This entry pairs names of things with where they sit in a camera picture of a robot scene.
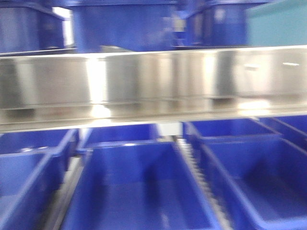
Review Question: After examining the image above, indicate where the blue bin rear centre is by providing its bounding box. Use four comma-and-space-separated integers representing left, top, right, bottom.
78, 123, 161, 150

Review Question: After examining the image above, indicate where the blue bin shelf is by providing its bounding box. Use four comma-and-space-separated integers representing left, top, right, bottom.
0, 0, 65, 53
0, 129, 79, 230

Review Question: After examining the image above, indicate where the blue bin upper left shelf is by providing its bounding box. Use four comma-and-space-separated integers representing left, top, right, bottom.
0, 0, 65, 53

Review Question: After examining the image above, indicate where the white roller track centre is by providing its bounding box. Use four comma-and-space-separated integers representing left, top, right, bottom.
172, 135, 233, 230

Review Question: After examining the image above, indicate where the blue bin below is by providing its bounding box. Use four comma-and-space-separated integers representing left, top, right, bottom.
61, 142, 221, 230
184, 134, 307, 230

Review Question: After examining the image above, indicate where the dark blue bin lower right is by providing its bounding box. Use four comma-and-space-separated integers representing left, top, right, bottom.
182, 0, 250, 47

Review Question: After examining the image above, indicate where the blue bin below right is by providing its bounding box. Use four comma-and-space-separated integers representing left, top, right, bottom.
184, 134, 307, 230

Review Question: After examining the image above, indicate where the light teal plastic bin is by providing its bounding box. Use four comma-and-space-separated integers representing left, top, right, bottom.
246, 0, 307, 46

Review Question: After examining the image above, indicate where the blue bin lower left shelf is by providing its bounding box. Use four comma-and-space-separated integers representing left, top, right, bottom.
0, 129, 79, 230

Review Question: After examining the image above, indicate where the steel shelf front rail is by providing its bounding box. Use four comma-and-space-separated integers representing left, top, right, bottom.
0, 46, 307, 132

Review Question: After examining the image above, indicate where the dark blue bin lower left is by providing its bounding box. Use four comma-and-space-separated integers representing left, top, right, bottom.
66, 0, 177, 53

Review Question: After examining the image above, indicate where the blue bin rear right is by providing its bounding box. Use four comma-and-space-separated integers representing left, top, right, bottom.
183, 118, 282, 143

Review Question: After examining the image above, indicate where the blue bin below left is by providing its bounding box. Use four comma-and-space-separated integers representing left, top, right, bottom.
61, 142, 221, 230

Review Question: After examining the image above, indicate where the dark blue bin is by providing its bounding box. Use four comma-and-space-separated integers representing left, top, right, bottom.
66, 0, 177, 53
182, 0, 250, 47

